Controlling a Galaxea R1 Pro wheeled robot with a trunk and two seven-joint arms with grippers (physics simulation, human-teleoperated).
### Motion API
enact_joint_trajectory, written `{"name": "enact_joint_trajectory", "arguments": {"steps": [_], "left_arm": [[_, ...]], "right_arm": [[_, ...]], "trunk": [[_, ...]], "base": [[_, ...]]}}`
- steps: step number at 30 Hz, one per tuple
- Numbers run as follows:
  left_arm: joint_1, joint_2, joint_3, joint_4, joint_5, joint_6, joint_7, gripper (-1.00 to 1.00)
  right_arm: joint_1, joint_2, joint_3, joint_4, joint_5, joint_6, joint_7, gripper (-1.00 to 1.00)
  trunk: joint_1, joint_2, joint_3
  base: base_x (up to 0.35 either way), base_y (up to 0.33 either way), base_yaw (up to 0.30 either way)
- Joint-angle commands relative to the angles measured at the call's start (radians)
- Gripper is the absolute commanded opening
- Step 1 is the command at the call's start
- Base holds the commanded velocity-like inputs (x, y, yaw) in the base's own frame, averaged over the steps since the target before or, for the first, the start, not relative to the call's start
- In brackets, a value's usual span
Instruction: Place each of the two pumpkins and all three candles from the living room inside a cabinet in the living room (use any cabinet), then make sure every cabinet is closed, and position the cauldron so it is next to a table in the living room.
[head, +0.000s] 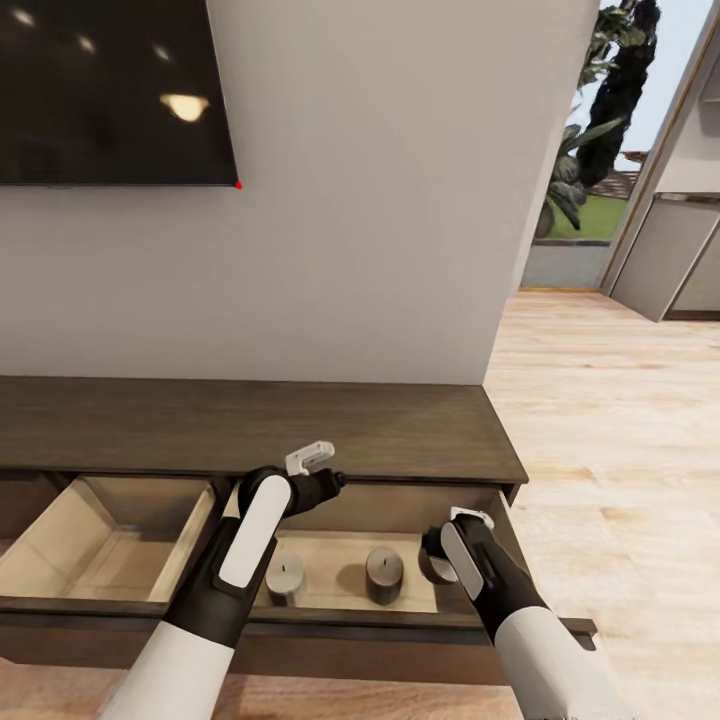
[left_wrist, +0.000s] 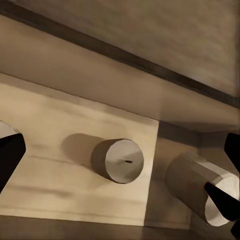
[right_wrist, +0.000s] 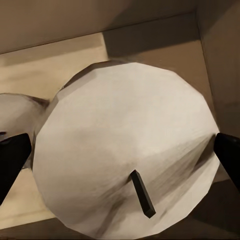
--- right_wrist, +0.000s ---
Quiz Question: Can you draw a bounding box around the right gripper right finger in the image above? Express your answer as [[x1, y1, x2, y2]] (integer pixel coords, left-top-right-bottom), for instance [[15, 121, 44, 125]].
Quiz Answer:
[[214, 133, 240, 192]]

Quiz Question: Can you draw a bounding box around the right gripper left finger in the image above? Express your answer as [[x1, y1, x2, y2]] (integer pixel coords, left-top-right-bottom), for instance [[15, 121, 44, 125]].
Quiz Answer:
[[0, 133, 32, 206]]

